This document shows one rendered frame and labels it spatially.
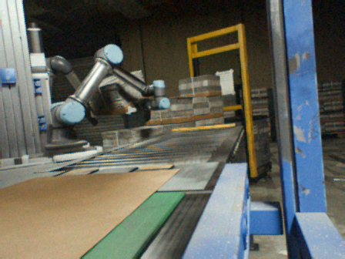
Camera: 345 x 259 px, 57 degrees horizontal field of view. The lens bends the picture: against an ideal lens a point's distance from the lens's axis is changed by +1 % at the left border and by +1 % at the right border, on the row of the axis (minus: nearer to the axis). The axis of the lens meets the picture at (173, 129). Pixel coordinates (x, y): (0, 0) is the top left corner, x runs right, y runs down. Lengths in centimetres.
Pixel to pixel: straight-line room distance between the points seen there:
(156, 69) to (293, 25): 915
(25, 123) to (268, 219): 161
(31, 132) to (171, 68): 787
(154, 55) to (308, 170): 929
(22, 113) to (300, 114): 167
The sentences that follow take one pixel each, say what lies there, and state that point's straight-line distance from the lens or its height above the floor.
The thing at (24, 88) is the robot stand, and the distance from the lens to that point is 207.
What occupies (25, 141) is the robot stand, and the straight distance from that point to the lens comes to 206.
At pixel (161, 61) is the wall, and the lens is 978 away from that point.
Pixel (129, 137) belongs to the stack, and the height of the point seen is 78.
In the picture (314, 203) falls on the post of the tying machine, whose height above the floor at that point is 72.
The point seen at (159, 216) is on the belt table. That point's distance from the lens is 42.
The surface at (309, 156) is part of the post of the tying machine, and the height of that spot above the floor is 81.
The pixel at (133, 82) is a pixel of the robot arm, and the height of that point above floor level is 115.
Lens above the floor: 93
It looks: 3 degrees down
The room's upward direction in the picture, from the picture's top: 6 degrees counter-clockwise
